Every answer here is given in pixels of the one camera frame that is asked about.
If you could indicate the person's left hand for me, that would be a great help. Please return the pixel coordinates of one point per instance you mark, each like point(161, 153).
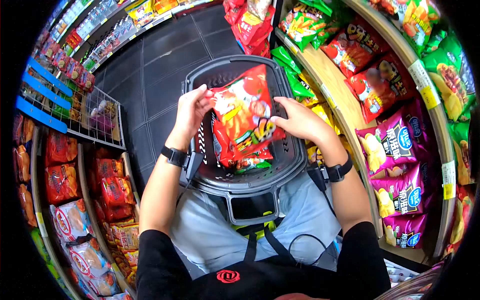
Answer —
point(187, 116)

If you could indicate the person's right hand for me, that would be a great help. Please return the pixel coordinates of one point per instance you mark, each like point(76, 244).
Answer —
point(305, 125)

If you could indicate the person's right index finger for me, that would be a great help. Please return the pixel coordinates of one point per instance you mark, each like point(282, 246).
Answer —
point(287, 102)

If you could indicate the person's left fingers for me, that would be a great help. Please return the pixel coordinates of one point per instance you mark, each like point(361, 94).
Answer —
point(209, 107)

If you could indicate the person's right thumb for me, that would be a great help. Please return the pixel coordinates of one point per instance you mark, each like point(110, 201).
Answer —
point(281, 122)

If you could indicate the person's left thumb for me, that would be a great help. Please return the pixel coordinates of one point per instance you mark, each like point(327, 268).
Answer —
point(200, 90)

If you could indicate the green and red snack packet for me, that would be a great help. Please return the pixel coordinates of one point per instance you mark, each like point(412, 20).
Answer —
point(255, 162)

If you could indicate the black wrist band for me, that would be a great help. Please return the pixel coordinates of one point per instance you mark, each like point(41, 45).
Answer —
point(337, 171)
point(176, 155)

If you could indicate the dark grey shopping basket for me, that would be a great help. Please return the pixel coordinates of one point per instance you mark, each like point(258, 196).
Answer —
point(247, 183)

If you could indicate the full shop shelf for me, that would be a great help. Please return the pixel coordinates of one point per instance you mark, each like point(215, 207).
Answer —
point(393, 112)
point(101, 33)
point(75, 210)

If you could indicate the person's legs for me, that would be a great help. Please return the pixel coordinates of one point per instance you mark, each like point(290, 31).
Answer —
point(202, 232)

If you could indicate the person's body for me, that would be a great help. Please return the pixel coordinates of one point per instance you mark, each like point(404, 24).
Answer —
point(262, 281)

